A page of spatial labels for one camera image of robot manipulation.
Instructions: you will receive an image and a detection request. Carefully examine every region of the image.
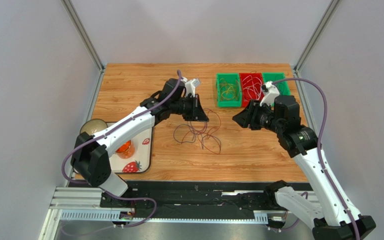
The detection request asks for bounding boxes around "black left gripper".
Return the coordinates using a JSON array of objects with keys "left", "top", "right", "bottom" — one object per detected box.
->
[{"left": 170, "top": 94, "right": 209, "bottom": 123}]

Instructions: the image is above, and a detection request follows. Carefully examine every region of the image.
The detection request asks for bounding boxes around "yellow cable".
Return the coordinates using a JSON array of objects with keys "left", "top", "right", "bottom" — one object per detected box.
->
[{"left": 220, "top": 83, "right": 239, "bottom": 102}]

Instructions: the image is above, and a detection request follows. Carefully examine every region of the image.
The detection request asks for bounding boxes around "white cable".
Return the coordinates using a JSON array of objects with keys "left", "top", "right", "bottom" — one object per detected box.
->
[
  {"left": 242, "top": 73, "right": 264, "bottom": 102},
  {"left": 243, "top": 73, "right": 265, "bottom": 100}
]

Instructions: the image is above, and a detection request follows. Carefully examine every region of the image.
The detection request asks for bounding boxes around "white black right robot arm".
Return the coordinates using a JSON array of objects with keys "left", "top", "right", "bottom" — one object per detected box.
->
[{"left": 232, "top": 95, "right": 376, "bottom": 240}]

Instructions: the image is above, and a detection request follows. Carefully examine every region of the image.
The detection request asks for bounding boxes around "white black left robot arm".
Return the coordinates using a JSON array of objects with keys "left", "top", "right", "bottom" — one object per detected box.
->
[{"left": 65, "top": 77, "right": 209, "bottom": 197}]

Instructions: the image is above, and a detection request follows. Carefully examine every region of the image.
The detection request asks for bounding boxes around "green storage bin left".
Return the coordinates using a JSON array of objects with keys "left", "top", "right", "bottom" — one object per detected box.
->
[{"left": 215, "top": 73, "right": 242, "bottom": 108}]

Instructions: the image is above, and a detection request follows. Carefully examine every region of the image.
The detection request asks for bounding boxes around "green storage bin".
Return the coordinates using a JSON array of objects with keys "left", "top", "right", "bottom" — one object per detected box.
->
[
  {"left": 215, "top": 73, "right": 242, "bottom": 108},
  {"left": 262, "top": 72, "right": 291, "bottom": 96}
]

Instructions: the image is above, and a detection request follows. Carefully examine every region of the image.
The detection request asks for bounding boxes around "red storage bin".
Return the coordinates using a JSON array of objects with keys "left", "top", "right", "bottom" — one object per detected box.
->
[{"left": 238, "top": 72, "right": 264, "bottom": 108}]

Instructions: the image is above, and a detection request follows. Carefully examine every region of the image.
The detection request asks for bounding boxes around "green storage bin right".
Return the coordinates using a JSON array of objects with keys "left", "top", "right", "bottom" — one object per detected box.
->
[{"left": 262, "top": 72, "right": 291, "bottom": 96}]

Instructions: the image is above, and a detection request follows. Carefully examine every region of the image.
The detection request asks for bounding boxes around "white strawberry print tray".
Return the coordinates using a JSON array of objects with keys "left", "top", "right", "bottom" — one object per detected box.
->
[{"left": 109, "top": 128, "right": 154, "bottom": 174}]

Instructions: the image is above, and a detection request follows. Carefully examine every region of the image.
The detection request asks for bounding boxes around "orange transparent cup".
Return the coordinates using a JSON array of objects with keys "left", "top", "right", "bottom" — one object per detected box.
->
[{"left": 115, "top": 140, "right": 135, "bottom": 159}]

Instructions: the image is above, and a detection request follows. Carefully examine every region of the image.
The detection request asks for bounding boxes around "clear glass bowl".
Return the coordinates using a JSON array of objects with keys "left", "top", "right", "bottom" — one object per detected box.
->
[{"left": 79, "top": 118, "right": 108, "bottom": 136}]

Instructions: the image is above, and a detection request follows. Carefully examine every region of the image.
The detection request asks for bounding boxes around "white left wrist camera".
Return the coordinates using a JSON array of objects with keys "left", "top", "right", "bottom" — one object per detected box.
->
[{"left": 181, "top": 77, "right": 201, "bottom": 98}]

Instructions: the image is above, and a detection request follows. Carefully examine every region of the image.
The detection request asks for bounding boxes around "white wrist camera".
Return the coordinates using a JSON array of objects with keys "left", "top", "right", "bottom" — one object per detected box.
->
[
  {"left": 181, "top": 77, "right": 201, "bottom": 98},
  {"left": 259, "top": 81, "right": 280, "bottom": 107}
]

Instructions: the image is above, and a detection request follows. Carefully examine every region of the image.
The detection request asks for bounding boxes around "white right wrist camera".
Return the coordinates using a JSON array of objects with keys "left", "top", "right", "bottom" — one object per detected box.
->
[{"left": 259, "top": 81, "right": 280, "bottom": 107}]

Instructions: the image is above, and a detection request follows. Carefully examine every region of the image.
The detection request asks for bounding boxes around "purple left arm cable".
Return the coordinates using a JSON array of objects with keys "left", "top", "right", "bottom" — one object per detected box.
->
[{"left": 61, "top": 69, "right": 184, "bottom": 229}]

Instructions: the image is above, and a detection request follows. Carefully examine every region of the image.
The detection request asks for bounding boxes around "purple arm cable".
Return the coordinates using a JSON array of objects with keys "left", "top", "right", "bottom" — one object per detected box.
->
[
  {"left": 268, "top": 77, "right": 361, "bottom": 240},
  {"left": 61, "top": 69, "right": 184, "bottom": 229}
]

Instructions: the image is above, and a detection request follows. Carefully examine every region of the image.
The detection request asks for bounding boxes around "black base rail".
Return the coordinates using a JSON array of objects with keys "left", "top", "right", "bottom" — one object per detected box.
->
[{"left": 68, "top": 179, "right": 316, "bottom": 221}]

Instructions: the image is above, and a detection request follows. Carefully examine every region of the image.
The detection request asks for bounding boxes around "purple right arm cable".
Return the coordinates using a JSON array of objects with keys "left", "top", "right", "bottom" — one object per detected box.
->
[{"left": 268, "top": 77, "right": 361, "bottom": 240}]

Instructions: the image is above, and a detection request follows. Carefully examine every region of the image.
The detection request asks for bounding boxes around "aluminium frame post right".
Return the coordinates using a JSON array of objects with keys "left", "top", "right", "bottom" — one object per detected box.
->
[{"left": 293, "top": 0, "right": 342, "bottom": 73}]

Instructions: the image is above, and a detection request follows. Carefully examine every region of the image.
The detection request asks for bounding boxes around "aluminium frame post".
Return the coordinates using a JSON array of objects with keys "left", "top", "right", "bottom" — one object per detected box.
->
[
  {"left": 61, "top": 0, "right": 105, "bottom": 73},
  {"left": 293, "top": 0, "right": 342, "bottom": 73}
]

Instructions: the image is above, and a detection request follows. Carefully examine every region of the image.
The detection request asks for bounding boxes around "aluminium frame post left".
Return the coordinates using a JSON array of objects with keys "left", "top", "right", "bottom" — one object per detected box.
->
[{"left": 61, "top": 0, "right": 105, "bottom": 73}]

